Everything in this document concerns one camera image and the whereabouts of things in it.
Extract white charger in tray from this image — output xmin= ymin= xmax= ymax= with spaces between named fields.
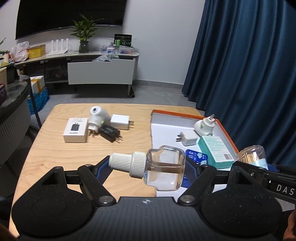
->
xmin=176 ymin=130 xmax=198 ymax=146

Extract white TV cabinet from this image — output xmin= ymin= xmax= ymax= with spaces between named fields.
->
xmin=16 ymin=51 xmax=139 ymax=97

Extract yellow box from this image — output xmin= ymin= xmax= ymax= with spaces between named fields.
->
xmin=29 ymin=44 xmax=46 ymax=59

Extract potted green plant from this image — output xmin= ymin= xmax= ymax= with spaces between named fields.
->
xmin=71 ymin=14 xmax=103 ymax=53

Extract black round side table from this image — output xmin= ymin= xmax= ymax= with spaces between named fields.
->
xmin=1 ymin=75 xmax=42 ymax=200

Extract clear boxes on cabinet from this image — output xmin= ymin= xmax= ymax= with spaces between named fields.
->
xmin=100 ymin=45 xmax=135 ymax=54

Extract white router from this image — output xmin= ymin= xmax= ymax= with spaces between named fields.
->
xmin=47 ymin=38 xmax=69 ymax=56

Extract pink plastic bag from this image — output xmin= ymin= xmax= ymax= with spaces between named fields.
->
xmin=10 ymin=41 xmax=30 ymax=62

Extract black green product box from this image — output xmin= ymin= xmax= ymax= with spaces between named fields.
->
xmin=113 ymin=34 xmax=132 ymax=48

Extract black Ugreen charger plug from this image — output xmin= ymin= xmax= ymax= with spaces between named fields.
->
xmin=98 ymin=125 xmax=122 ymax=143

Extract blue plastic bag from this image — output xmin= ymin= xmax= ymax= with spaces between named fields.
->
xmin=27 ymin=87 xmax=49 ymax=115

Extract white charger box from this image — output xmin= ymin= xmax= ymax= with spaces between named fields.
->
xmin=63 ymin=118 xmax=88 ymax=143

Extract white yellow floor boxes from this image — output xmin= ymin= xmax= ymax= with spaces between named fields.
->
xmin=30 ymin=75 xmax=45 ymax=94

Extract white mosquito repellent heater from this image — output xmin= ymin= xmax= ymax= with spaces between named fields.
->
xmin=88 ymin=106 xmax=111 ymax=136

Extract teal white carton box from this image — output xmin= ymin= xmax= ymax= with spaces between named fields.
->
xmin=198 ymin=136 xmax=234 ymax=169

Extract white heater in tray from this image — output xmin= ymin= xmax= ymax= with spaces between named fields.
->
xmin=194 ymin=114 xmax=215 ymax=136

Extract black wall television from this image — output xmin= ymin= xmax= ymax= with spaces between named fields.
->
xmin=16 ymin=0 xmax=127 ymax=39

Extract clear toothpick jar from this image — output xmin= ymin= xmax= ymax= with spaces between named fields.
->
xmin=236 ymin=145 xmax=268 ymax=170

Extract white charger plug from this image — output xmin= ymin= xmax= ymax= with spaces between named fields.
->
xmin=110 ymin=114 xmax=134 ymax=131

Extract person right hand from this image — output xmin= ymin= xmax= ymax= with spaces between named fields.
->
xmin=283 ymin=210 xmax=296 ymax=241

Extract clear liquid refill bottle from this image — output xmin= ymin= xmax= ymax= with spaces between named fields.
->
xmin=108 ymin=145 xmax=186 ymax=191

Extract blue tissue pack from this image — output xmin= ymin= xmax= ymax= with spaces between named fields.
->
xmin=185 ymin=149 xmax=208 ymax=165

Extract blue curtain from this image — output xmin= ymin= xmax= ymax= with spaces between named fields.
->
xmin=182 ymin=1 xmax=295 ymax=168

